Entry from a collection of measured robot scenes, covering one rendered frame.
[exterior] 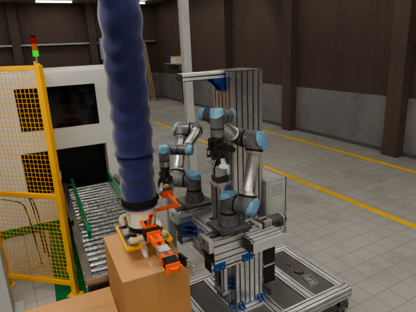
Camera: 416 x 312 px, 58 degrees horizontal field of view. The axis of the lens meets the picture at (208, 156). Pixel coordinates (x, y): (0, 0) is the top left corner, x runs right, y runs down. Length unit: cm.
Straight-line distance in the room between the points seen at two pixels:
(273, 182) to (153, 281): 111
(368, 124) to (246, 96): 605
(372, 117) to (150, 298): 673
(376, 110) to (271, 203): 568
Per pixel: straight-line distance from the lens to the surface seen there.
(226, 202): 244
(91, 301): 288
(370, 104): 835
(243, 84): 253
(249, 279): 310
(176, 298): 244
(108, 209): 427
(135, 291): 231
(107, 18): 211
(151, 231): 215
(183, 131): 300
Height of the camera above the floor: 220
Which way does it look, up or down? 16 degrees down
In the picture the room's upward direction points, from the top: 3 degrees counter-clockwise
